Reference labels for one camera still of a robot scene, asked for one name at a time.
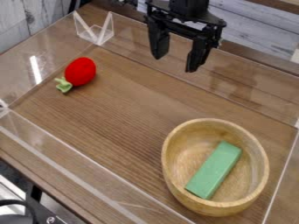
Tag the green rectangular block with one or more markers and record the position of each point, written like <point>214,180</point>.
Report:
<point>213,170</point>

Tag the clear acrylic corner bracket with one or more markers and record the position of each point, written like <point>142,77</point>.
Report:
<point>94,34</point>

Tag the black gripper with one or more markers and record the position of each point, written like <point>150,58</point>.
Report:
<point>185,11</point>

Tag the clear acrylic enclosure wall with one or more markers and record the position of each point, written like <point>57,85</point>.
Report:
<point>88,145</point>

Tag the red plush strawberry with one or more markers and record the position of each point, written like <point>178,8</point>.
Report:
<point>78,74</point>

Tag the brown wooden bowl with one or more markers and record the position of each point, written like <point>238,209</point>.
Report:
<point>186,147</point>

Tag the black equipment under table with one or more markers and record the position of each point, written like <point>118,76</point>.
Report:
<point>24,209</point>

